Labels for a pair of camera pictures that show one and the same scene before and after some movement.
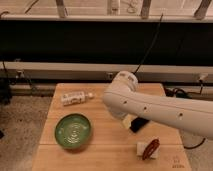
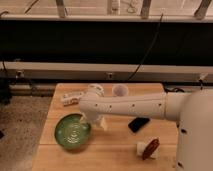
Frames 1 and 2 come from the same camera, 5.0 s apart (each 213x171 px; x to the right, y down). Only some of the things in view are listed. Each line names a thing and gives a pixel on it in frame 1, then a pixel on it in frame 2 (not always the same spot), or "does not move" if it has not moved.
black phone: x=137 y=123 does not move
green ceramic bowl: x=72 y=130 does not move
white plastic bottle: x=73 y=97 does not move
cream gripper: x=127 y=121 to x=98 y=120
